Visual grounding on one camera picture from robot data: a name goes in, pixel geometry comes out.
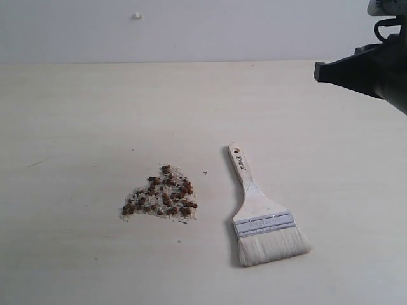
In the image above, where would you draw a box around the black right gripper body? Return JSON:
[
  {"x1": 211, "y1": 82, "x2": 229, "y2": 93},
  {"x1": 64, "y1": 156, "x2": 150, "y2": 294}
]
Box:
[{"x1": 354, "y1": 34, "x2": 406, "y2": 114}]

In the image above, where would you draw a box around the white paint brush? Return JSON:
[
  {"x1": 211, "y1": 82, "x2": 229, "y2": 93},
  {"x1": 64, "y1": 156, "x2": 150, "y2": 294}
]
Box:
[{"x1": 228, "y1": 143, "x2": 311, "y2": 267}]

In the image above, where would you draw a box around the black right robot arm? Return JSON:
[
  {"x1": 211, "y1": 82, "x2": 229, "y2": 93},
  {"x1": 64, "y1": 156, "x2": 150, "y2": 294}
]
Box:
[{"x1": 314, "y1": 0, "x2": 406, "y2": 113}]

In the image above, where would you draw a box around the beans and rice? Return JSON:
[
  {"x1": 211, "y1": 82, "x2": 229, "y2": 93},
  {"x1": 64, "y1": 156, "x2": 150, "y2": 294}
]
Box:
[{"x1": 120, "y1": 163, "x2": 198, "y2": 224}]

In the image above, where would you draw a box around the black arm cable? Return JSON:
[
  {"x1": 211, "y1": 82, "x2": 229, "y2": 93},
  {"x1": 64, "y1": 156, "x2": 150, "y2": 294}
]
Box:
[{"x1": 373, "y1": 18, "x2": 403, "y2": 44}]

